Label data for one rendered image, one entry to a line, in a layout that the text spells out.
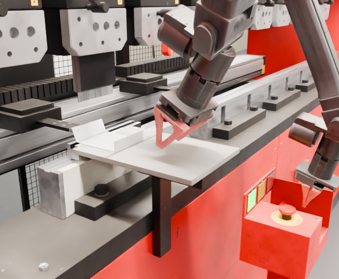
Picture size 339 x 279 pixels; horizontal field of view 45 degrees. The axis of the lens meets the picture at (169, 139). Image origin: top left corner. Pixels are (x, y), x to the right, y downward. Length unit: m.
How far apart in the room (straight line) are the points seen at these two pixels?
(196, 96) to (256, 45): 2.33
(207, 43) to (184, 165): 0.22
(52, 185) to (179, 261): 0.36
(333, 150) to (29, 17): 0.69
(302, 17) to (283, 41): 1.99
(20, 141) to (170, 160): 0.44
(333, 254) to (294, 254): 1.41
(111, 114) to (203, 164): 0.59
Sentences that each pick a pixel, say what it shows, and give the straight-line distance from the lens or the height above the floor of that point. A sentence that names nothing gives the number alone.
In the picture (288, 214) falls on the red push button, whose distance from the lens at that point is 1.00.
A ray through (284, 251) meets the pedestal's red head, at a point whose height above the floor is 0.73.
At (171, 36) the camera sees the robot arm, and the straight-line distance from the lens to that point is 0.67.
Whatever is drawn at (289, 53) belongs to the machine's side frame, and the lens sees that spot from 2.90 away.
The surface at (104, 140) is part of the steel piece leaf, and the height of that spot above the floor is 1.00.
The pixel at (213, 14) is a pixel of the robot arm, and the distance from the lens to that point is 0.58.
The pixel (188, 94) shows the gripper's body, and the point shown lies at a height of 1.12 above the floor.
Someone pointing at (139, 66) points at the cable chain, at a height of 1.03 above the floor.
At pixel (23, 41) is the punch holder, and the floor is 1.21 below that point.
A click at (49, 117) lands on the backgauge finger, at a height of 1.01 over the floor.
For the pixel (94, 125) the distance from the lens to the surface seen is 0.88.
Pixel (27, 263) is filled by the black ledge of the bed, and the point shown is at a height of 0.88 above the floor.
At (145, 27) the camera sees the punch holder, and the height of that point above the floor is 1.21.
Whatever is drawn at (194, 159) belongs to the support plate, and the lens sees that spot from 0.73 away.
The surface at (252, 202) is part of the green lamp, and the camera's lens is 1.03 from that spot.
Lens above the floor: 1.27
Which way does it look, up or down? 19 degrees down
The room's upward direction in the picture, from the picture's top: straight up
